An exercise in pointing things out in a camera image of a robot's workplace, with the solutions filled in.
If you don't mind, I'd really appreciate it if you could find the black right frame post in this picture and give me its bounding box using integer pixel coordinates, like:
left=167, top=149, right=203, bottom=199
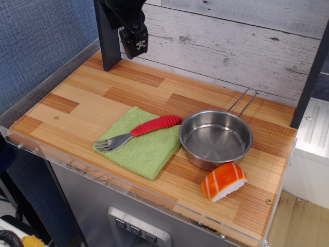
left=290, top=23, right=328, bottom=129

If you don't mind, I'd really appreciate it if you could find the clear acrylic table guard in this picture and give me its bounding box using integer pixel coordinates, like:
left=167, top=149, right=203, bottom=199
left=1, top=127, right=268, bottom=246

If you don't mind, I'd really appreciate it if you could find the silver button control panel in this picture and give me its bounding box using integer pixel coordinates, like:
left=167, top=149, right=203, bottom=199
left=108, top=206, right=172, bottom=247

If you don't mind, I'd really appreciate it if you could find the orange salmon sushi toy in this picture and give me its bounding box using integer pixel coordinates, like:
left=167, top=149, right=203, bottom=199
left=200, top=162, right=248, bottom=203

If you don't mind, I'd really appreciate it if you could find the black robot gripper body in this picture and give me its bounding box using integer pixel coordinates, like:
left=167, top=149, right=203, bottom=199
left=99, top=0, right=145, bottom=29

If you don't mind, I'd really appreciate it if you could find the black frame post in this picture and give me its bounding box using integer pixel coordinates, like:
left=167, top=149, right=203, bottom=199
left=290, top=23, right=328, bottom=129
left=94, top=1, right=121, bottom=72

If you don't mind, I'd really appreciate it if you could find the stainless steel pot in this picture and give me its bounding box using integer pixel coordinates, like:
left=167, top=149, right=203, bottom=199
left=179, top=88, right=258, bottom=171

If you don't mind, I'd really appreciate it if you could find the red handled metal fork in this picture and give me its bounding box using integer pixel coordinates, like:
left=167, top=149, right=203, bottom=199
left=94, top=115, right=182, bottom=152

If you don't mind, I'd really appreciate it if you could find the yellow black bag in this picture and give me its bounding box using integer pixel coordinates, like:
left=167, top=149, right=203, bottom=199
left=1, top=230, right=46, bottom=247

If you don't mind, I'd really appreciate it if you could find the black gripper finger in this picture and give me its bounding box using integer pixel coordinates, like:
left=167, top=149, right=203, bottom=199
left=119, top=24, right=149, bottom=59
left=104, top=5, right=121, bottom=30

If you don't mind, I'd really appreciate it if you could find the white aluminium side block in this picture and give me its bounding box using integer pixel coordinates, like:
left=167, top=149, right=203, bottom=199
left=296, top=98, right=328, bottom=158

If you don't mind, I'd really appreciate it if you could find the stainless steel cabinet front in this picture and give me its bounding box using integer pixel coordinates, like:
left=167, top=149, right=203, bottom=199
left=51, top=163, right=237, bottom=246

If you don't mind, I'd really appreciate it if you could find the green folded cloth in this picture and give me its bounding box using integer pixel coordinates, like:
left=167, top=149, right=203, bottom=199
left=93, top=107, right=180, bottom=180

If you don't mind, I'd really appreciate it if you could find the black left frame post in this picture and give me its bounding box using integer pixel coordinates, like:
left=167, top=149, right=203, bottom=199
left=94, top=1, right=121, bottom=72

